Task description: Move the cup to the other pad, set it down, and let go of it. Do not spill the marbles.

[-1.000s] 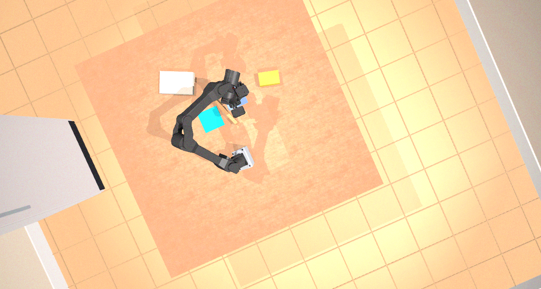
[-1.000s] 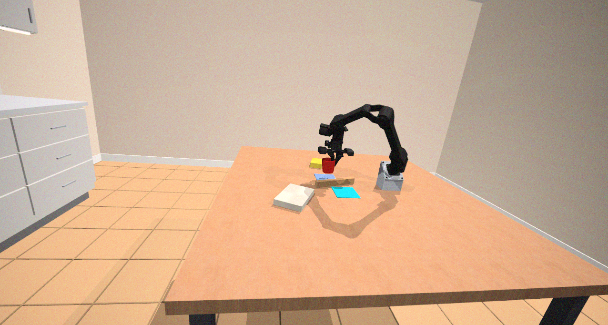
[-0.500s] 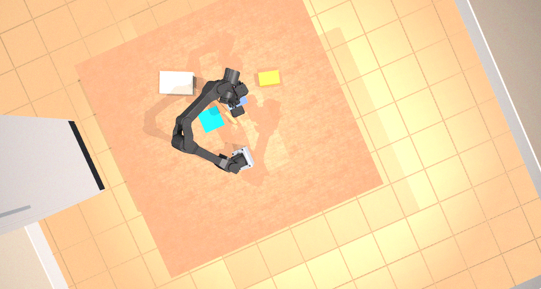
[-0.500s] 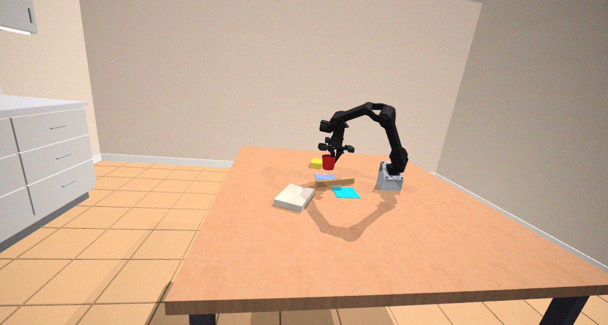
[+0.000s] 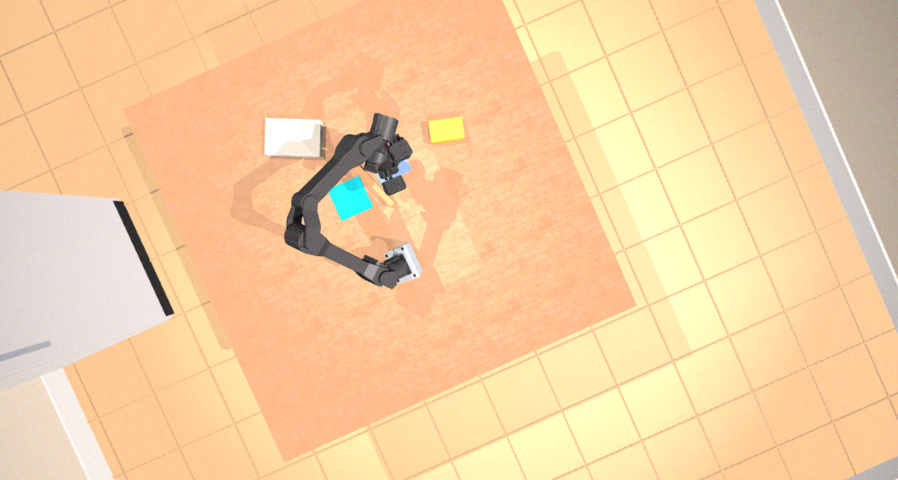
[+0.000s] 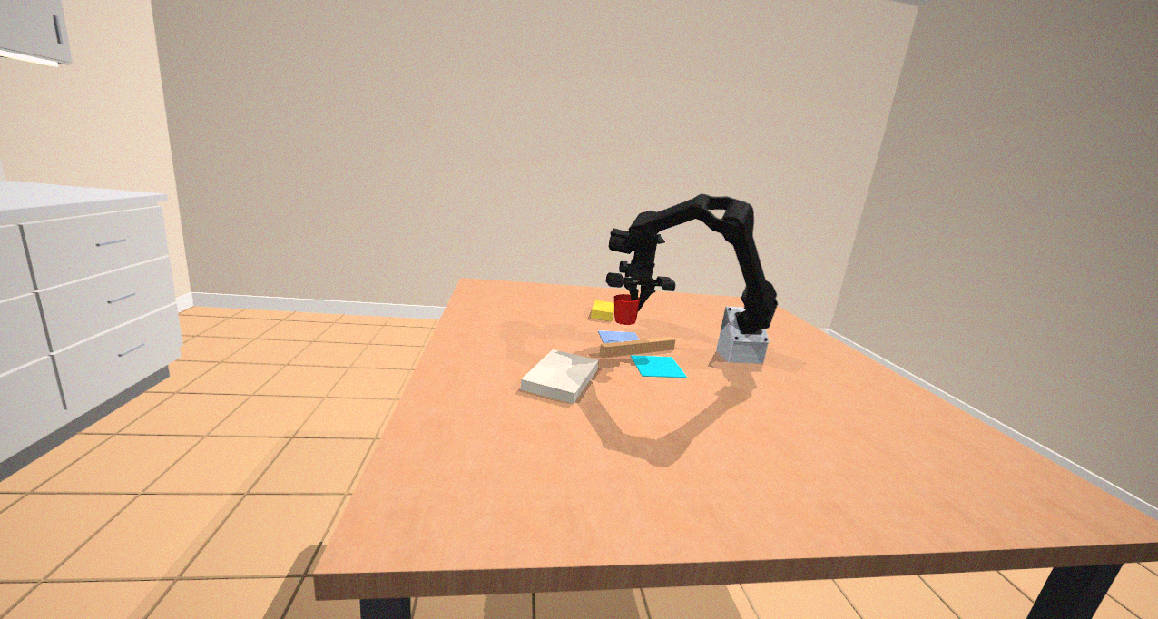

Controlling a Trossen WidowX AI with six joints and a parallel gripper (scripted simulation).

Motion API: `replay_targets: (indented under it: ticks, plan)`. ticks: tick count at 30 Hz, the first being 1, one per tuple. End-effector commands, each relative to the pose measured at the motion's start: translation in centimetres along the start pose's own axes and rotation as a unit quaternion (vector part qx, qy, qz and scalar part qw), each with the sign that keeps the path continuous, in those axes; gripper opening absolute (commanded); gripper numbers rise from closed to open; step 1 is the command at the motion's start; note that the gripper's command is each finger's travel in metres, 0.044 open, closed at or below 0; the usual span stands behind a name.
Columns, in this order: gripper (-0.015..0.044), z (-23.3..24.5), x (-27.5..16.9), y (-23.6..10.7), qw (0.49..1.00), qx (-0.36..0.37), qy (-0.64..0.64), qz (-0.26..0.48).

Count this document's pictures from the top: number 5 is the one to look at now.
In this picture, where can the yellow flat block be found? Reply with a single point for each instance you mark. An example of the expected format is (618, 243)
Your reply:
(446, 130)

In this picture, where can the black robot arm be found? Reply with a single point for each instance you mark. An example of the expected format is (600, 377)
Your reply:
(352, 151)

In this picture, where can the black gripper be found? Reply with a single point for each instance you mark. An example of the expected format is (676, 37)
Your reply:
(391, 185)

